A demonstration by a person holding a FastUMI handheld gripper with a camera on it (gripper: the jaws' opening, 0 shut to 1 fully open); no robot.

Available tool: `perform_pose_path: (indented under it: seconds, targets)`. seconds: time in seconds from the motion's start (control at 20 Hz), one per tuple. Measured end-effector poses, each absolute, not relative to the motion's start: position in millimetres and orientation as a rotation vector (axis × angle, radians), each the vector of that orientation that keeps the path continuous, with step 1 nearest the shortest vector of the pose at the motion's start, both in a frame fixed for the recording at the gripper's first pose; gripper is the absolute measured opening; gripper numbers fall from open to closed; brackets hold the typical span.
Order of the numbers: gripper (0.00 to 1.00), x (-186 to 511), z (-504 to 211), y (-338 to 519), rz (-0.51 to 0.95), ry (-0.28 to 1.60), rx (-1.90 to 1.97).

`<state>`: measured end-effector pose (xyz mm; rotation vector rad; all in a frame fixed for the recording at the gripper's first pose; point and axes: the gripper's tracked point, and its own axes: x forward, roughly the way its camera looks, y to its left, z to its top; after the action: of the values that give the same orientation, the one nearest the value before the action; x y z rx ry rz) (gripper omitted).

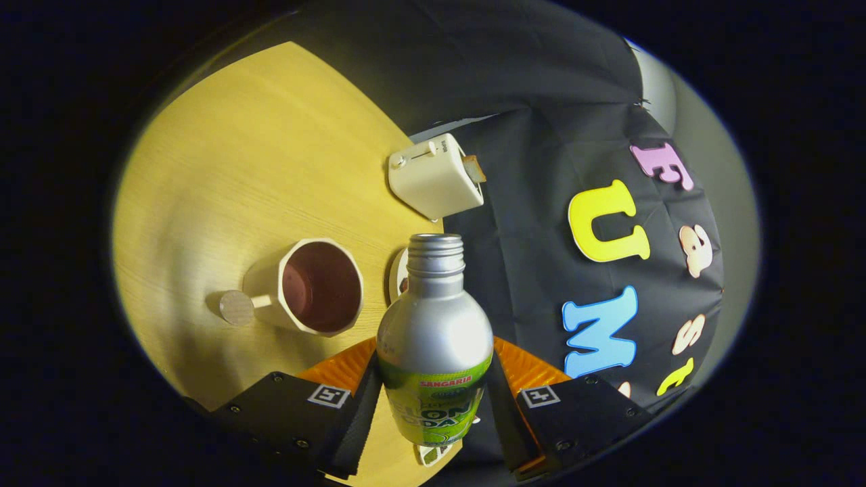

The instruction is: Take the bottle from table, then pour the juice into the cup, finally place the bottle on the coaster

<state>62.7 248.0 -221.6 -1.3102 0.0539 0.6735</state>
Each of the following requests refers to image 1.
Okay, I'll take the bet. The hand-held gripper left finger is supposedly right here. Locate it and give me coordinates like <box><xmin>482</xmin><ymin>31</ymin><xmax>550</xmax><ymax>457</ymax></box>
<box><xmin>196</xmin><ymin>337</ymin><xmax>383</xmax><ymax>481</ymax></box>

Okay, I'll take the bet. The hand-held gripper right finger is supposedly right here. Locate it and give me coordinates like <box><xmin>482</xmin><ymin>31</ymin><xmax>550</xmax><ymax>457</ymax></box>
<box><xmin>486</xmin><ymin>337</ymin><xmax>657</xmax><ymax>482</ymax></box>

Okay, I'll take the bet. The silver bottle with green label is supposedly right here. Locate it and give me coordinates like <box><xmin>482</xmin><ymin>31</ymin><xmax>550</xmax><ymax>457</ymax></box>
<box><xmin>376</xmin><ymin>233</ymin><xmax>495</xmax><ymax>447</ymax></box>

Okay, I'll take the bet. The beige cup with round handle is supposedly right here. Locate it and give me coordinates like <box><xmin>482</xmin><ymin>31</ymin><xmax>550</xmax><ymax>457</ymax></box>
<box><xmin>219</xmin><ymin>237</ymin><xmax>365</xmax><ymax>338</ymax></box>

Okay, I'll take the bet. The white divided dish with beans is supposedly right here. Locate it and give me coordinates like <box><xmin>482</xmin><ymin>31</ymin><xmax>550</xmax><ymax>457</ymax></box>
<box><xmin>416</xmin><ymin>441</ymin><xmax>453</xmax><ymax>467</ymax></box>

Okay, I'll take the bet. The small white plate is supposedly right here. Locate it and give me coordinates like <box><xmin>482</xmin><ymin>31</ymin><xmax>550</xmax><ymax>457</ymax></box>
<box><xmin>388</xmin><ymin>248</ymin><xmax>411</xmax><ymax>303</ymax></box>

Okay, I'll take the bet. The cream toaster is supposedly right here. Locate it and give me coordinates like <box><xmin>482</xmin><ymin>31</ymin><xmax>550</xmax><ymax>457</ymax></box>
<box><xmin>388</xmin><ymin>133</ymin><xmax>486</xmax><ymax>222</ymax></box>

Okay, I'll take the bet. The wooden table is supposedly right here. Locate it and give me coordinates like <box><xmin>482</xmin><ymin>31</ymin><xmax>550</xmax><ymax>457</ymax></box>
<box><xmin>112</xmin><ymin>41</ymin><xmax>464</xmax><ymax>487</ymax></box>

